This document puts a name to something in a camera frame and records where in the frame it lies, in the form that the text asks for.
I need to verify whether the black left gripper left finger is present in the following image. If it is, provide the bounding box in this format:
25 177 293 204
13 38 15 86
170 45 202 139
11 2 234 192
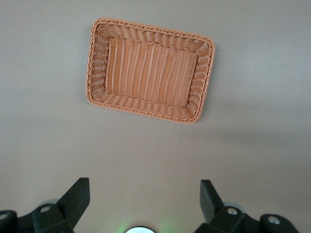
31 178 91 233

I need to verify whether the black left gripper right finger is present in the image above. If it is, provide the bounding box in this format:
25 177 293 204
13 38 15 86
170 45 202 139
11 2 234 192
195 179 262 233

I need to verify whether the brown wicker basket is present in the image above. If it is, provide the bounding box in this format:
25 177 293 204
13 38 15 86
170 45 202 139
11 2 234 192
85 17 216 124

